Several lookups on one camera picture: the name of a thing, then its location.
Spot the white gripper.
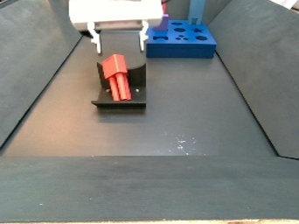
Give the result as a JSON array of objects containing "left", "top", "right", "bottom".
[{"left": 70, "top": 0, "right": 164, "bottom": 54}]

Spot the red three prong object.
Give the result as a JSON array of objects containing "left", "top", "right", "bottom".
[{"left": 102, "top": 54, "right": 132, "bottom": 101}]

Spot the black curved fixture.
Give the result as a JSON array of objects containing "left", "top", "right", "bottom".
[{"left": 91, "top": 54, "right": 146, "bottom": 109}]

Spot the purple peg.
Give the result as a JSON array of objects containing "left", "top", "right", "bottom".
[{"left": 152, "top": 14, "right": 168, "bottom": 32}]

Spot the red square peg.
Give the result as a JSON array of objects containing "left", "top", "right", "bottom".
[{"left": 162, "top": 3, "right": 167, "bottom": 14}]

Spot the blue shape sorter block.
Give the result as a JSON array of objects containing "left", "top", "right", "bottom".
[{"left": 146, "top": 20, "right": 218, "bottom": 59}]

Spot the light blue peg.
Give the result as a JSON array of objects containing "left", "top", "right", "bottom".
[{"left": 188, "top": 0, "right": 206, "bottom": 25}]

